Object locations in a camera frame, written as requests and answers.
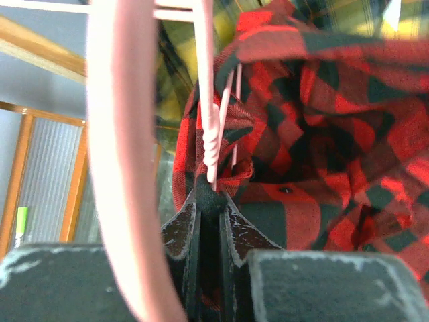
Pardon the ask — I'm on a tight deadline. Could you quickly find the wooden clothes rail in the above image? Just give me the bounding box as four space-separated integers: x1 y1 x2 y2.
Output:
1 16 86 84

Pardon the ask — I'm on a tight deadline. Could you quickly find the yellow plaid flannel shirt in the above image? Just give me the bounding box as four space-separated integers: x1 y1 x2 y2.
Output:
156 0 428 154

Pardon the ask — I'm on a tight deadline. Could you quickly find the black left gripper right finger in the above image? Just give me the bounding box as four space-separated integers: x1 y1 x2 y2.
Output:
219 201 428 321

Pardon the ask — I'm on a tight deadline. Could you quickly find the wooden shoe rack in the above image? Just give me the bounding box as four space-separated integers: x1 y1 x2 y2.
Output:
1 102 88 256

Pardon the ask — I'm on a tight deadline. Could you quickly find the red black plaid shirt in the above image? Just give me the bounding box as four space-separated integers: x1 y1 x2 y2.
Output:
172 1 428 311

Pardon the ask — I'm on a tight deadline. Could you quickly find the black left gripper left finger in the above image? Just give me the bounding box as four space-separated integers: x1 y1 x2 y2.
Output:
1 197 200 321

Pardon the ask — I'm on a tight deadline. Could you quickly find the pink wire hanger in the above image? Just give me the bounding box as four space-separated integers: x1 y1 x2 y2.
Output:
85 0 244 322

